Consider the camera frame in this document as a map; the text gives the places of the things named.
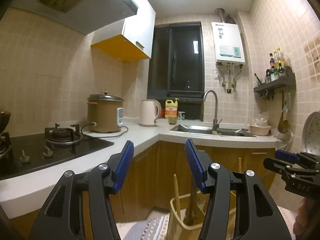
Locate wooden chopstick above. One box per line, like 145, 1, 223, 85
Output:
173, 174, 182, 222

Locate yellow detergent bottle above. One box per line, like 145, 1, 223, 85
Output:
165, 98, 180, 119

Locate black wok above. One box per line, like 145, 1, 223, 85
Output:
0, 111, 12, 136

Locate white and yellow wall cabinet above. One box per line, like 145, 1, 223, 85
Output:
90, 0, 156, 63

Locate black wall shelf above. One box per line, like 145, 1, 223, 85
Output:
253, 66, 296, 98

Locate white electric kettle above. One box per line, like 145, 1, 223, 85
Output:
139, 99, 162, 127

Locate hanging metal spatula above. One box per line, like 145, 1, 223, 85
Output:
284, 90, 292, 113

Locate brown rice cooker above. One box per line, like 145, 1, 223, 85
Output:
87, 90, 125, 133

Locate water heater pipes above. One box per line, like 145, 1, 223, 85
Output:
216, 63, 244, 93

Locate person's right hand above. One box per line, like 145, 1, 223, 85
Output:
294, 197, 314, 239

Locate striped woven table mat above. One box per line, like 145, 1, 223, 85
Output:
116, 205, 303, 240

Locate wooden base cabinets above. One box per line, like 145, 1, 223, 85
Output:
10, 140, 278, 240

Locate hanging wooden spatula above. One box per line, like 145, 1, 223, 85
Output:
278, 99, 291, 134

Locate row of condiment bottles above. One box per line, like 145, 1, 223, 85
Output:
265, 46, 286, 84

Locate pink bowl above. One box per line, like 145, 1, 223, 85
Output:
249, 124, 272, 136

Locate hanging metal ladle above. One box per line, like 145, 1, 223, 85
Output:
276, 129, 296, 153

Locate clear plastic bag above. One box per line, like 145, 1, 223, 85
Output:
253, 116, 269, 126

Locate grey kitchen counter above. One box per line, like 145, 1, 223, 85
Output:
0, 118, 283, 219

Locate dark kitchen window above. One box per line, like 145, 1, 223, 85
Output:
147, 21, 205, 121

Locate range hood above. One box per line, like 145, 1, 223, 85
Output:
10, 0, 140, 36

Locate metal steamer tray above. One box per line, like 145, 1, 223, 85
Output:
301, 111, 320, 156

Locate metal flue pipe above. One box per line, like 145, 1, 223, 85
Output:
216, 8, 234, 24

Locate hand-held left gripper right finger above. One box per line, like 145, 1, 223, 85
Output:
184, 138, 293, 240

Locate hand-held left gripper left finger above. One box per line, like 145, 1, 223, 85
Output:
29, 140, 135, 240

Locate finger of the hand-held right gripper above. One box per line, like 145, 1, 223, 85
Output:
263, 157, 298, 181
274, 149, 304, 165

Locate metal kitchen faucet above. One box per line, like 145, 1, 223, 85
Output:
203, 89, 223, 131

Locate stainless steel sink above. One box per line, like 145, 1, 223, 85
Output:
170, 124, 257, 138

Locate white water heater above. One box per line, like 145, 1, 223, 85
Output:
211, 21, 246, 64

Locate black gas stove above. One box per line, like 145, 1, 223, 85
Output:
0, 123, 114, 180

